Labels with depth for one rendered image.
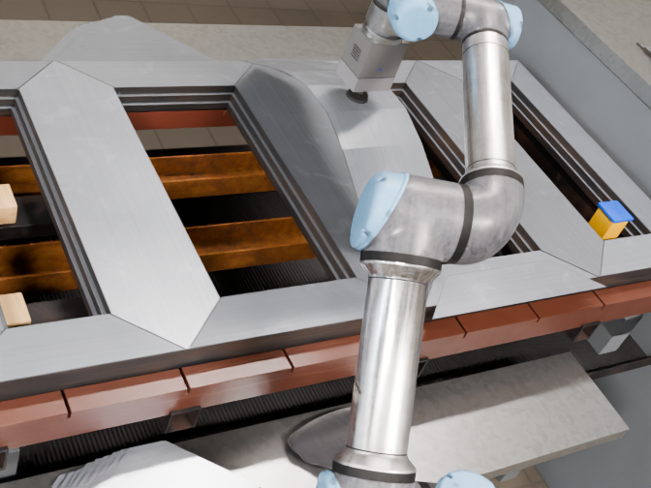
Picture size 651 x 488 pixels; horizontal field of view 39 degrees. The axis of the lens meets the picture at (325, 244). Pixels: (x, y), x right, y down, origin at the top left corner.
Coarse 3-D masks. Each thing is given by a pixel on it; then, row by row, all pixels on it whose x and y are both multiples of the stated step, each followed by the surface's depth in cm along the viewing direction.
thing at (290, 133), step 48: (0, 96) 170; (144, 96) 184; (192, 96) 190; (240, 96) 193; (288, 96) 197; (288, 144) 185; (336, 144) 190; (432, 144) 209; (48, 192) 158; (288, 192) 178; (336, 192) 178; (336, 240) 168; (528, 240) 188; (96, 288) 144; (432, 288) 166; (288, 336) 149; (336, 336) 156; (0, 384) 125; (48, 384) 130
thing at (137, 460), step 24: (120, 456) 139; (144, 456) 140; (168, 456) 141; (192, 456) 142; (72, 480) 136; (96, 480) 136; (120, 480) 136; (144, 480) 137; (168, 480) 138; (192, 480) 139; (216, 480) 141; (240, 480) 142
